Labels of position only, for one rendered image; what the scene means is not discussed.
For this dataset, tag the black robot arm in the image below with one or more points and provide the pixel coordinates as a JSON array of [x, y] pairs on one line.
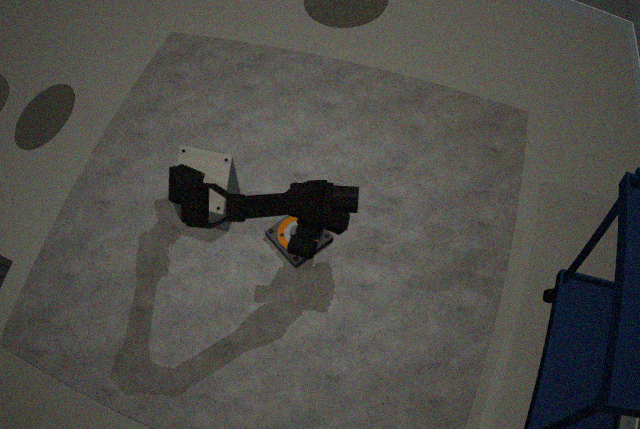
[[313, 200]]

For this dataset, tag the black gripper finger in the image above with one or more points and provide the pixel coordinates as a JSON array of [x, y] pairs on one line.
[[317, 238]]

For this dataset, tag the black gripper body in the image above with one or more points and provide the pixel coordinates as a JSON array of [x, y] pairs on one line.
[[301, 245]]

